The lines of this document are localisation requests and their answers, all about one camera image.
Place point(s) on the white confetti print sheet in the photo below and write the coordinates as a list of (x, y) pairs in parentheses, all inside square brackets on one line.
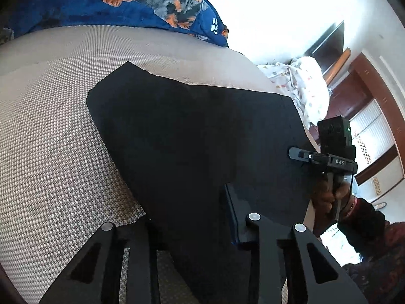
[(302, 81)]

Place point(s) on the black pants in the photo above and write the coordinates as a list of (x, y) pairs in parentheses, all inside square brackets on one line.
[(177, 145)]

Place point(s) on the blue dachshund print blanket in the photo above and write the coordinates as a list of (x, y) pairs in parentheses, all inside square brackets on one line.
[(197, 18)]

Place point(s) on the brown wooden door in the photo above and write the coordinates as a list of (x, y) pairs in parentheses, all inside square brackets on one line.
[(361, 87)]

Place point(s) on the dark wall frame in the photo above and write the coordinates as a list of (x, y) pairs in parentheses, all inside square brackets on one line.
[(329, 47)]

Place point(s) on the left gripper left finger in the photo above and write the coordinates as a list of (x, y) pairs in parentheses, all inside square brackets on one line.
[(93, 275)]

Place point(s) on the person's dark sleeve forearm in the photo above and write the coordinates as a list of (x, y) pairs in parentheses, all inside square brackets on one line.
[(380, 274)]

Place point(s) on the beige woven mattress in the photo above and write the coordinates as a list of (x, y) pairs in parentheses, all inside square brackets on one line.
[(58, 181)]

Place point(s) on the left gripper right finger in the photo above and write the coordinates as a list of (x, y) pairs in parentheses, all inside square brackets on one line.
[(287, 257)]

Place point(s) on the person's right hand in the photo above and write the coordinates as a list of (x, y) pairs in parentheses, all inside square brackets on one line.
[(324, 200)]

